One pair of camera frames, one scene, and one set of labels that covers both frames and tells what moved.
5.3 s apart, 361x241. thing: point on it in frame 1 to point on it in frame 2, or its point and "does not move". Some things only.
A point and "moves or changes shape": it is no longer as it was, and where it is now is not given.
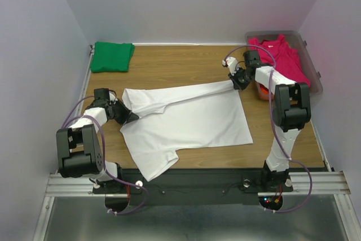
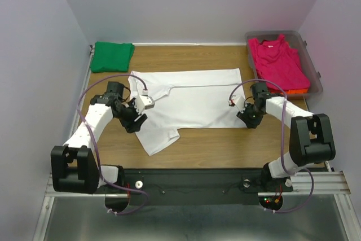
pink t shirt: (287, 59) does not move
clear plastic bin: (295, 38) does not move
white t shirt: (181, 116) moves or changes shape
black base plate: (193, 187) does not move
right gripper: (236, 84) to (249, 122)
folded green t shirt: (114, 56) does not move
